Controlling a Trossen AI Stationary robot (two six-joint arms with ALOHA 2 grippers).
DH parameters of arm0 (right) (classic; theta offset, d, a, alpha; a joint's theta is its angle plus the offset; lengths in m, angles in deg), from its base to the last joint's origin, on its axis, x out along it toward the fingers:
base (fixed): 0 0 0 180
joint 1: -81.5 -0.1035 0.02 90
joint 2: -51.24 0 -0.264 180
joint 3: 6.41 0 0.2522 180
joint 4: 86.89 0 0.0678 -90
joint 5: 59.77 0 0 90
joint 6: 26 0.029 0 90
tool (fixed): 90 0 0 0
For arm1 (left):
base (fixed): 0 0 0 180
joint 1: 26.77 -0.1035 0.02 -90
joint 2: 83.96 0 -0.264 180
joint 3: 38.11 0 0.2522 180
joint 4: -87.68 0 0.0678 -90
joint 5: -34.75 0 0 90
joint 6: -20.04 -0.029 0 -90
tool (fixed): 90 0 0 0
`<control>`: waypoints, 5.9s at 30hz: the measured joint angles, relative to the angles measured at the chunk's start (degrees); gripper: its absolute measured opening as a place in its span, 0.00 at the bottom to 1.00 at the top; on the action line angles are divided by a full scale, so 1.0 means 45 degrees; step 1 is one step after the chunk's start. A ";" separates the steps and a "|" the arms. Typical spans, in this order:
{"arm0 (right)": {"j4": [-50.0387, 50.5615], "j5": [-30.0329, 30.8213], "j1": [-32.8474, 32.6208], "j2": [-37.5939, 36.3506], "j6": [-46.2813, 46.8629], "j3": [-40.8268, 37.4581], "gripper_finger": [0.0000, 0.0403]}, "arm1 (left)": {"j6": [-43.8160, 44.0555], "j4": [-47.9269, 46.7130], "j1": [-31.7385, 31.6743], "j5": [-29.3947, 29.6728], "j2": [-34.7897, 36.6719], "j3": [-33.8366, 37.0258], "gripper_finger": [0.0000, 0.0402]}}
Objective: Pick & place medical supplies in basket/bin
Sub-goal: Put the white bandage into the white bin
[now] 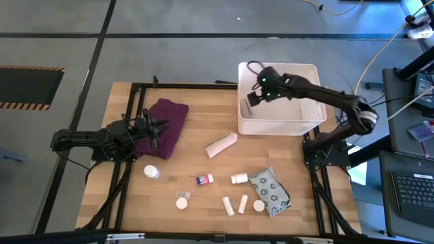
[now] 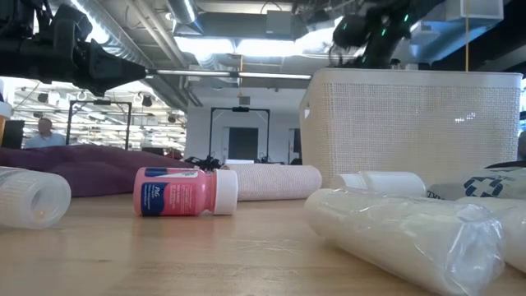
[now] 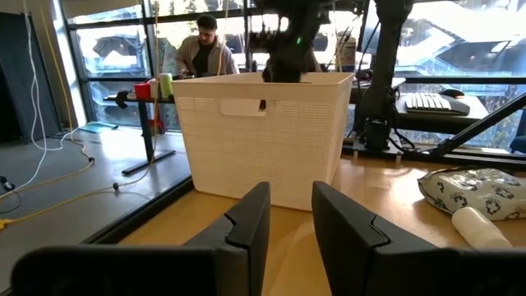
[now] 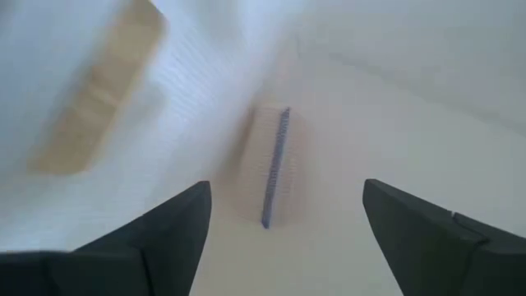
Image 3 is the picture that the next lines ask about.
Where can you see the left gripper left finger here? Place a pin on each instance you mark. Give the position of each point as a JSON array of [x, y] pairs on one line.
[[230, 255]]

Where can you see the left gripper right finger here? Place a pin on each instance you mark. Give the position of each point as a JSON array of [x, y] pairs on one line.
[[353, 255]]

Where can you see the white plastic pill bottle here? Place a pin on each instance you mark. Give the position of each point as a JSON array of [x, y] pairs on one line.
[[478, 228]]

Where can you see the grey cross-print pouch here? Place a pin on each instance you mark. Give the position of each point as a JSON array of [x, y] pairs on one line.
[[472, 189]]

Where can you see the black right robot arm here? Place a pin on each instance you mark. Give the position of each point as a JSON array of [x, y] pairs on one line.
[[386, 61]]

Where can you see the white perforated plastic basket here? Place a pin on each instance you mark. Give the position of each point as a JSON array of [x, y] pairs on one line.
[[263, 156]]

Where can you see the person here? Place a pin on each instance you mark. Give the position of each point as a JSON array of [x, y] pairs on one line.
[[205, 53]]

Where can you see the green white cup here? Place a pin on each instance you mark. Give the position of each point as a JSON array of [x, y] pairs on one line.
[[165, 85]]

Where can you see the red cup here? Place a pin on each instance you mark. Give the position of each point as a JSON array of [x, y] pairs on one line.
[[142, 91]]

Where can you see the black standing desk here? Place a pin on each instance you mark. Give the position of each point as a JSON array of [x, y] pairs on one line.
[[144, 123]]

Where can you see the black computer keyboard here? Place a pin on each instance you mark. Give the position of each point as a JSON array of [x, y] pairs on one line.
[[431, 103]]

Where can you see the black keyboard tray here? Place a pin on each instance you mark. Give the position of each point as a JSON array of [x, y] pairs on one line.
[[435, 123]]

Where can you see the black computer mouse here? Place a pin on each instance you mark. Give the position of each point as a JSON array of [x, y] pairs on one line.
[[452, 93]]

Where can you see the flat blue floor item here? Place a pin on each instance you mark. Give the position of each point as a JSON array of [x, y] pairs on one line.
[[98, 127]]

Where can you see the black fabric panel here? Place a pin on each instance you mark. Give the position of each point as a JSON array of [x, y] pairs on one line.
[[24, 82]]

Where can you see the black diagonal frame strut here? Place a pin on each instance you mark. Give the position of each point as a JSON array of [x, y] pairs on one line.
[[476, 127]]

